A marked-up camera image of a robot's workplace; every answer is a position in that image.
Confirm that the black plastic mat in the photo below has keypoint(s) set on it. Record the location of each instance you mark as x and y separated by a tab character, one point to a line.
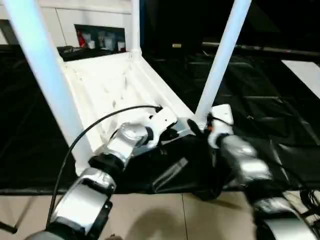
250	100

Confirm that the black stand leg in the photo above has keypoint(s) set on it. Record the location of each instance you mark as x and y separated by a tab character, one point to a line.
8	227

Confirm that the white cabinet with glass doors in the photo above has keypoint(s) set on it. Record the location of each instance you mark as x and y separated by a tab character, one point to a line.
100	12

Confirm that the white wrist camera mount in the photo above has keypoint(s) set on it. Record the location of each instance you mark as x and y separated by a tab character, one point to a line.
222	112
165	117

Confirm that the small white cup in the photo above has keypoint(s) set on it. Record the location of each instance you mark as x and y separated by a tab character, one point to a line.
120	45

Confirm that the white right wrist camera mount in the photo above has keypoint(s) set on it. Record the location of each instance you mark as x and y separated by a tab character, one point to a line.
222	112

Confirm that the long dark metal rod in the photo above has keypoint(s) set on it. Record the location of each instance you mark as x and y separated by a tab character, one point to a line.
262	48

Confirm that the small tan tape piece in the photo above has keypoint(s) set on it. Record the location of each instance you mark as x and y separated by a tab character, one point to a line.
176	45

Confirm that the grey robot body part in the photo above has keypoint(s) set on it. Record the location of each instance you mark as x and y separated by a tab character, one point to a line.
116	237

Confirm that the red bottle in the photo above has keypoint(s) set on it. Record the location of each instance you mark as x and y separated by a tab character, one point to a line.
81	38

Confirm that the white flat board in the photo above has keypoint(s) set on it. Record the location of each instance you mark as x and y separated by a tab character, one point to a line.
305	75

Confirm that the white plastic table top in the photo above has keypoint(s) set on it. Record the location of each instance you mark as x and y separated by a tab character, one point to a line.
107	82

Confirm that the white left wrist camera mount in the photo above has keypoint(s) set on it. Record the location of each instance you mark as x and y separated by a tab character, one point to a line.
165	117

